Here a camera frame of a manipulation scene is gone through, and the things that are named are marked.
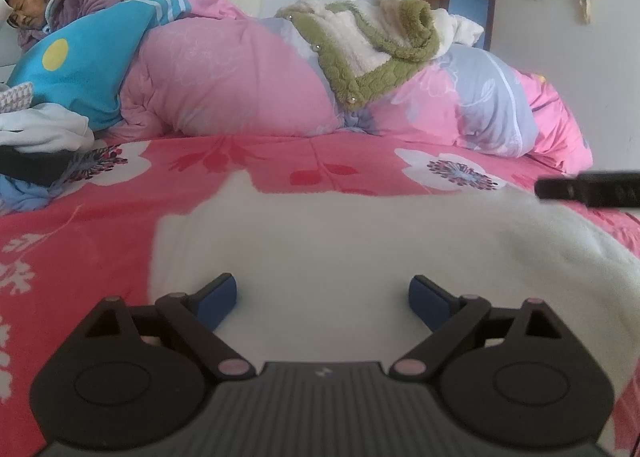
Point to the white fleece garment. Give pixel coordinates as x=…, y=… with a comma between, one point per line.
x=350, y=247

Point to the pink floral bed blanket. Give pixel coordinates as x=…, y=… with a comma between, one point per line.
x=100, y=217

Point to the pink and lilac quilt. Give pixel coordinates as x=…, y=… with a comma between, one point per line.
x=225, y=77

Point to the blue pillow with yellow dot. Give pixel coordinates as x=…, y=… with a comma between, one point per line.
x=85, y=72

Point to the green and cream fleece jacket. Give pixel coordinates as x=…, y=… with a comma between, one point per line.
x=360, y=37

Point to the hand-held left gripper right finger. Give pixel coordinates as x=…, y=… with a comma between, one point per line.
x=427, y=303

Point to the light blue garment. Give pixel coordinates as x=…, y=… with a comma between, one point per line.
x=25, y=197

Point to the black garment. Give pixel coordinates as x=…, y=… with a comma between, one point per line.
x=30, y=164

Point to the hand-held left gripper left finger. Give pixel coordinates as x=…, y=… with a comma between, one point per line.
x=220, y=301

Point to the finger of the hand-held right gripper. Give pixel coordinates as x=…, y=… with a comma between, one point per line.
x=590, y=189

